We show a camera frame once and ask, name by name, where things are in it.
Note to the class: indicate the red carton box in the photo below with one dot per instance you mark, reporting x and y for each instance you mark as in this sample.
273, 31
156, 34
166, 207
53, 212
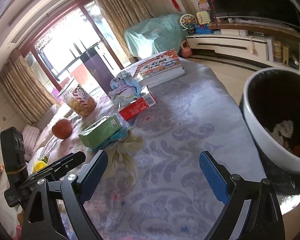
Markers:
145, 101

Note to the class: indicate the balcony sliding door frame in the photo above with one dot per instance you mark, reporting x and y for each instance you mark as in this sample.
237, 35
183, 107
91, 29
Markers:
53, 49

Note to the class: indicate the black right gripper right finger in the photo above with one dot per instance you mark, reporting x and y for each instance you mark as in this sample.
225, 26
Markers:
264, 219

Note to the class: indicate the clear jar of snacks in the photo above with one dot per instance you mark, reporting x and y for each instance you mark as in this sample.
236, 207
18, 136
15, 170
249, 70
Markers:
79, 100

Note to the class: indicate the white tv cabinet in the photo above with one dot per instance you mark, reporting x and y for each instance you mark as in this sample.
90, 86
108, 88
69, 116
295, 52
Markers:
247, 46

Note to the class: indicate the red apple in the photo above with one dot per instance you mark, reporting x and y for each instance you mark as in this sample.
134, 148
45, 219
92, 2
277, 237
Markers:
62, 129

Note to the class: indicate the beige curtain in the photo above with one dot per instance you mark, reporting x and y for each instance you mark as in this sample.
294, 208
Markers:
23, 89
122, 14

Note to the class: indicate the crumpled blue white cloth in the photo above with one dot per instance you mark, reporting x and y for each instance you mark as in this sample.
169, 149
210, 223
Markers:
124, 89

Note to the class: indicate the pink kettlebell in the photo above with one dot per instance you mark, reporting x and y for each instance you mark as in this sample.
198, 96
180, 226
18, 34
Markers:
185, 49

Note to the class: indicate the white trash bin black liner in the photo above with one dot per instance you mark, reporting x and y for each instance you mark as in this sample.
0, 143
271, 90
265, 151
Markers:
270, 106

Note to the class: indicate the purple thermos bottle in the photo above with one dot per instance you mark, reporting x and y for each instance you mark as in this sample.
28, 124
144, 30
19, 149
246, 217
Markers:
97, 68

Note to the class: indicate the yellow foam fruit net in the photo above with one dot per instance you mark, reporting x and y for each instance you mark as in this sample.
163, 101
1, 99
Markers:
38, 166

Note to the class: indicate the floral lavender tablecloth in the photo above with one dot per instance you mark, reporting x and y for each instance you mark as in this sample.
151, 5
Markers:
153, 187

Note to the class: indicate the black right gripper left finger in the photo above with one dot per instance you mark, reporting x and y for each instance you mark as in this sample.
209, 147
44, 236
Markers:
41, 192

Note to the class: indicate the left beige curtain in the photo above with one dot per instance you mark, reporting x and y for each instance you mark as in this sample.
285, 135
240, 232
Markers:
23, 89

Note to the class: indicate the stack of picture books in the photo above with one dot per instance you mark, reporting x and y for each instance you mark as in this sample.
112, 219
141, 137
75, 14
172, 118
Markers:
158, 69

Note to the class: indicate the toy ferris wheel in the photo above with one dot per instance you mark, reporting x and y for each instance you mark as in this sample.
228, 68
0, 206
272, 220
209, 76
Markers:
188, 23

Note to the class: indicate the teal covered furniture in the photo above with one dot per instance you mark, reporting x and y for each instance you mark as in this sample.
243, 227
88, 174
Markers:
154, 35

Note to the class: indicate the right beige curtain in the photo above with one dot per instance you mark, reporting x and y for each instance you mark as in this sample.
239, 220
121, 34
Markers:
122, 14

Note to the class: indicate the silver foil floor mat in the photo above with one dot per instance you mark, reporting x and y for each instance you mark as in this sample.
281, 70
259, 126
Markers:
288, 203

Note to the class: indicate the green snack packet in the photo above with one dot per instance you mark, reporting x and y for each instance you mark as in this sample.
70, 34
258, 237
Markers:
100, 131

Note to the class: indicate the striped sofa cushion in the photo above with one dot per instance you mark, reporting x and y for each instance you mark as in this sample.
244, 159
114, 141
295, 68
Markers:
30, 137

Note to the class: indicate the toy telephone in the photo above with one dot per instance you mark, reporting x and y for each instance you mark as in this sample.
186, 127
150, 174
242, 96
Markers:
203, 17

